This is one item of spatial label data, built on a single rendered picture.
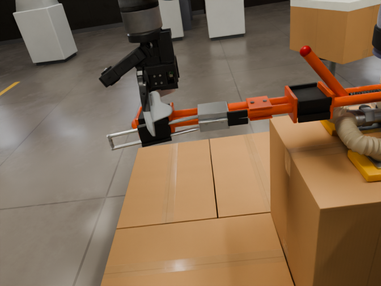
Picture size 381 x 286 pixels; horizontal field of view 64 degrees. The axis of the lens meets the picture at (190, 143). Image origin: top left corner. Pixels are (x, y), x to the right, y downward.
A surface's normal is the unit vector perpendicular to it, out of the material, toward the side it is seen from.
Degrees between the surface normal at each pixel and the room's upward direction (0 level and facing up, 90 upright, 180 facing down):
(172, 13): 90
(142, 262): 0
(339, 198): 0
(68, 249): 0
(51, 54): 90
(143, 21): 90
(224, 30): 90
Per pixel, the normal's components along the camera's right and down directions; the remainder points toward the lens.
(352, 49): 0.34, 0.44
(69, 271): -0.15, -0.85
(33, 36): -0.10, 0.52
